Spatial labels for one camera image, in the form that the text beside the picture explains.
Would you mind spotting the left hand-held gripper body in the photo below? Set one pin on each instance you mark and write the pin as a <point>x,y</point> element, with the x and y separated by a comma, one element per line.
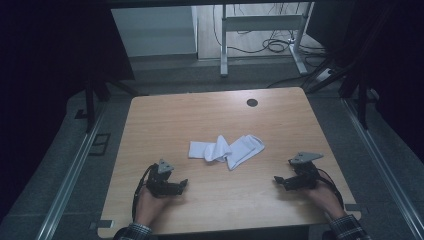
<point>159,182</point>

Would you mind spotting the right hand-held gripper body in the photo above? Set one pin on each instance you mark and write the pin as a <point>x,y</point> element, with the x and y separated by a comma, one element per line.
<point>304,173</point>

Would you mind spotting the person's left hand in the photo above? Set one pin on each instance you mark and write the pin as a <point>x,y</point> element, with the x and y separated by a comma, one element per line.
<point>150,205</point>

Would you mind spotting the person's right hand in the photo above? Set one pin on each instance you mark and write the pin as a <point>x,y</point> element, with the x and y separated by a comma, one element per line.
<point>326,199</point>

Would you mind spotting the black round table grommet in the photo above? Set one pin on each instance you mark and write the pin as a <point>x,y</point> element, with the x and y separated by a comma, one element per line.
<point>252,102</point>

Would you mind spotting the black metal stand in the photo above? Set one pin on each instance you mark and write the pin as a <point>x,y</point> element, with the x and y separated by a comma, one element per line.
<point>361,103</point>
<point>90,105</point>

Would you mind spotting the white power strip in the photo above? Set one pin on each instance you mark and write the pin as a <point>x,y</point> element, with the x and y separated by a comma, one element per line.
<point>325,75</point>

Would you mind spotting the white board panel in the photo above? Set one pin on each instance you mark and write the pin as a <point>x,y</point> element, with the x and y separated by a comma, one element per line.
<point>153,31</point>

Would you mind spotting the black rectangular floor frame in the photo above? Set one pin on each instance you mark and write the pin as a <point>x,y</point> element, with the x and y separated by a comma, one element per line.
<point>100,144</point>

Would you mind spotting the aluminium floor rail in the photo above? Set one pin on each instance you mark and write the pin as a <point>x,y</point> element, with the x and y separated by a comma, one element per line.
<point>68,180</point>
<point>383,160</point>

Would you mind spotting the white metal desk frame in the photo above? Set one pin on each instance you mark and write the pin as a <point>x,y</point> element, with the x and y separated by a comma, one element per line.
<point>260,23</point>

